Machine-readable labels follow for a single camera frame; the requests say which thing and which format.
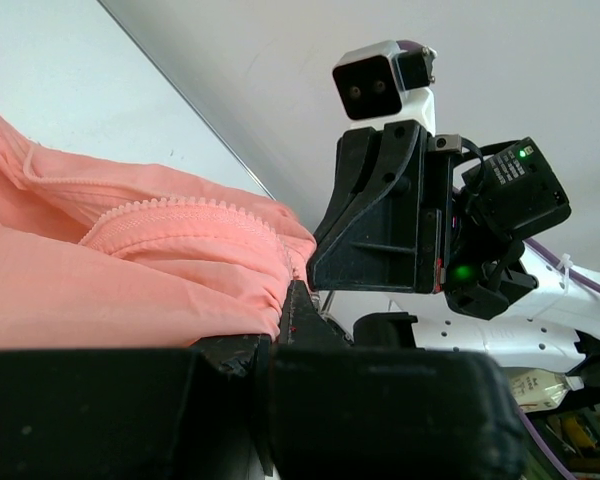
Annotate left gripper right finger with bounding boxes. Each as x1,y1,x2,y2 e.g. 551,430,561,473
269,281,526,479

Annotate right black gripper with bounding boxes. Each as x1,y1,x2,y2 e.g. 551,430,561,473
307,120,462,294

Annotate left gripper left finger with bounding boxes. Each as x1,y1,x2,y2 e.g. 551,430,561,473
0,335,271,479

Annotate salmon pink jacket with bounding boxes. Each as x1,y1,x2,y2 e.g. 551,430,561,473
0,115,316,349

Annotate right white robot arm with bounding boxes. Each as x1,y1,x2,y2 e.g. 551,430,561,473
307,120,600,388

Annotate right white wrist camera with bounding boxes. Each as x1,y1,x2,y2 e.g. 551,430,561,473
332,40,438,135

